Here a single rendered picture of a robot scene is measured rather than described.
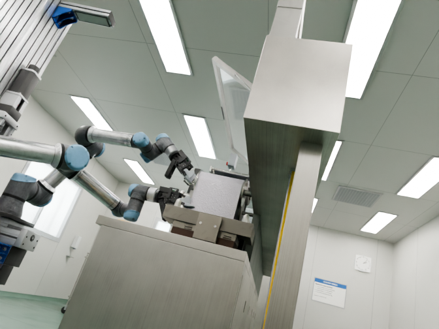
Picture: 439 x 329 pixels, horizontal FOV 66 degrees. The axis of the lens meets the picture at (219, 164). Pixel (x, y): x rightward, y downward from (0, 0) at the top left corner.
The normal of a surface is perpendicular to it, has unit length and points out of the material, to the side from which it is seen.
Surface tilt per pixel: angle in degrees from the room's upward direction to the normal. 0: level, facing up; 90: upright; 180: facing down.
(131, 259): 90
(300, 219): 90
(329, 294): 90
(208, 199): 90
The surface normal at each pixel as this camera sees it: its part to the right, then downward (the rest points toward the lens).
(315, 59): -0.12, -0.43
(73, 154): 0.78, -0.08
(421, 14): -0.26, 0.88
